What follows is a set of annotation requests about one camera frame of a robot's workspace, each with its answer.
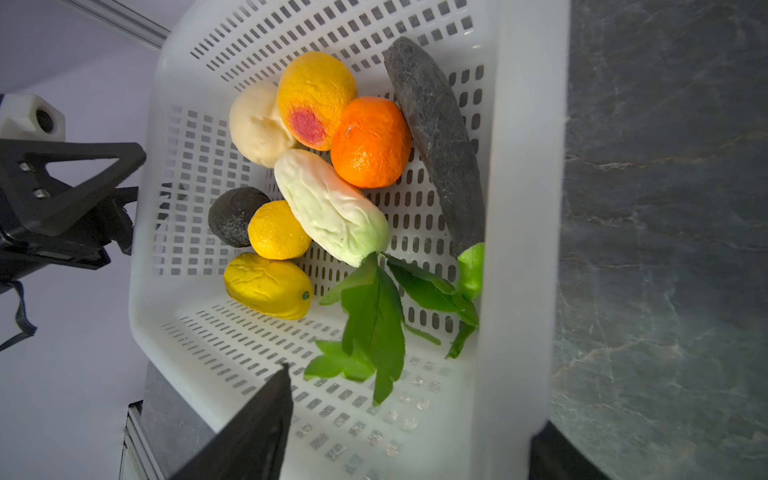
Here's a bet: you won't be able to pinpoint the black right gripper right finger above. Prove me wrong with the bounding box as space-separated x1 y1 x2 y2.
528 421 609 480

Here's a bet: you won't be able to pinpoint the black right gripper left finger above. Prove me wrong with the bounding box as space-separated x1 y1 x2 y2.
172 364 294 480

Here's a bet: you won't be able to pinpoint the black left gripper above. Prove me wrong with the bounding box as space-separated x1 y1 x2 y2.
1 139 147 292

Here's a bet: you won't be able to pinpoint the white perforated plastic basket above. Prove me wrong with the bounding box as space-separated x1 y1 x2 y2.
129 1 570 479

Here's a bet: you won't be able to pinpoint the small yellow lemon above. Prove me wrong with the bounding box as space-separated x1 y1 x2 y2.
247 200 312 260

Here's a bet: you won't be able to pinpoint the beige round potato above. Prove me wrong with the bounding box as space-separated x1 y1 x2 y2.
228 82 296 169

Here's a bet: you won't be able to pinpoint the dark round avocado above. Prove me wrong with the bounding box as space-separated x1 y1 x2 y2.
208 187 271 248

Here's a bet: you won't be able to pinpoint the yellow peach with red spot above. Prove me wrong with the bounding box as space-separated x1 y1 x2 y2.
277 52 357 151

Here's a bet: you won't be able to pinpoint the orange tangerine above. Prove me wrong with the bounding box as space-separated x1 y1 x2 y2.
331 97 412 189

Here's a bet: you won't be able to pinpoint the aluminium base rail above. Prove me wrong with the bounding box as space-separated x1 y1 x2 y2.
119 401 165 480

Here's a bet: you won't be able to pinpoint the aluminium frame profiles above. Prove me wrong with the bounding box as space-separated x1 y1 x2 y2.
61 0 171 50

